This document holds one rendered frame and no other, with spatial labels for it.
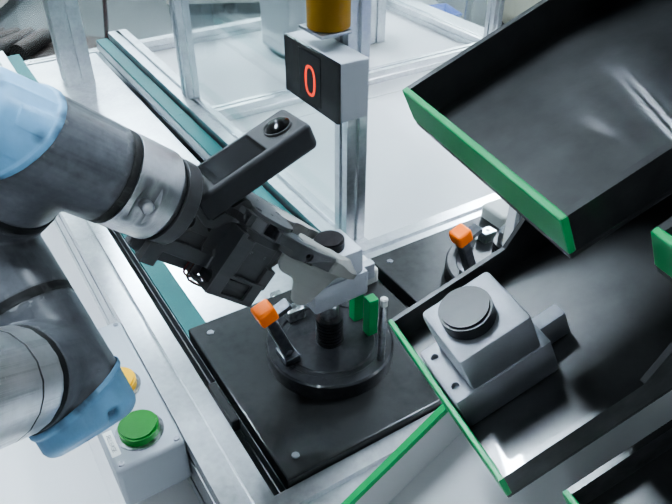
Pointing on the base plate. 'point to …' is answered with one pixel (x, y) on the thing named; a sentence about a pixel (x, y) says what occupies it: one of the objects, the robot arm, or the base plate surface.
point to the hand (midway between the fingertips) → (336, 252)
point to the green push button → (138, 428)
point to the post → (352, 139)
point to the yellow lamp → (328, 15)
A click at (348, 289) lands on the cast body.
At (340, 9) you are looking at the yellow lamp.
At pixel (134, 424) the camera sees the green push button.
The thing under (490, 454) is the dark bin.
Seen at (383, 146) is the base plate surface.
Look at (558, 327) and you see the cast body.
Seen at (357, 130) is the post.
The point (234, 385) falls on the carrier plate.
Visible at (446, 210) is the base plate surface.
